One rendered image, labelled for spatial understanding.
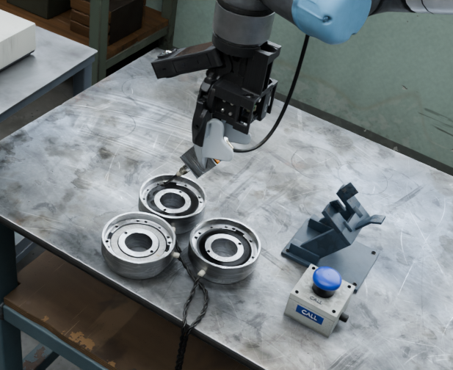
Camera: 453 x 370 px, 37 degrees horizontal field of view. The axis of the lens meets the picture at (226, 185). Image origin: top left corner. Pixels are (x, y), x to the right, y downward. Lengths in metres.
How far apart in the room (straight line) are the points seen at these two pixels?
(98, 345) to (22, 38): 0.76
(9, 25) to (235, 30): 0.90
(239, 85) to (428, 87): 1.72
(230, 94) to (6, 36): 0.83
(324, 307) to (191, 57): 0.38
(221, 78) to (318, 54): 1.77
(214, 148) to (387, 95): 1.73
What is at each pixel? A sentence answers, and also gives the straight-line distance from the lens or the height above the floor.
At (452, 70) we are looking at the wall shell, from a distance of 2.52.
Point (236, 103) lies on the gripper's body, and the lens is 0.88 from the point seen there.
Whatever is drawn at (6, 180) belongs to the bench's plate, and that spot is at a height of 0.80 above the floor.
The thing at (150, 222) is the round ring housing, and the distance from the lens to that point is 1.02.
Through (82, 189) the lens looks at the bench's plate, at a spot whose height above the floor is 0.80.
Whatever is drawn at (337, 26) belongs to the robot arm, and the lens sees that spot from 0.74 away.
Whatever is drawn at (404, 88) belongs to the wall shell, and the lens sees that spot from 2.59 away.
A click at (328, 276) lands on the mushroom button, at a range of 0.93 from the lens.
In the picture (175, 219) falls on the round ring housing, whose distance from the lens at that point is 1.02.
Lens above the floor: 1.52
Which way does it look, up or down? 39 degrees down
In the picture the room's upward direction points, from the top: 11 degrees clockwise
